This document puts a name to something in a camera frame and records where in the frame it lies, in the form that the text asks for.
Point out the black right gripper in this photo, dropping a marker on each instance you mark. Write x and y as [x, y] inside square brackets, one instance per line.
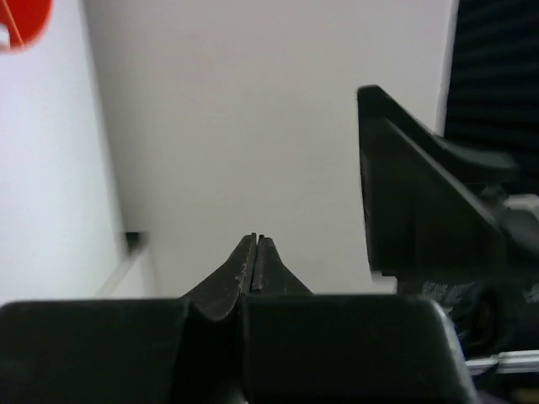
[427, 223]

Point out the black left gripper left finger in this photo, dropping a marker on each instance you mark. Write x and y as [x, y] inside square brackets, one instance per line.
[174, 350]

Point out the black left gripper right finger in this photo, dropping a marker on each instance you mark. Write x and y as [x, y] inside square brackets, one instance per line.
[305, 348]

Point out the orange round desk organizer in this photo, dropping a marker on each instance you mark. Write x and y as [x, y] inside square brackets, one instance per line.
[23, 22]

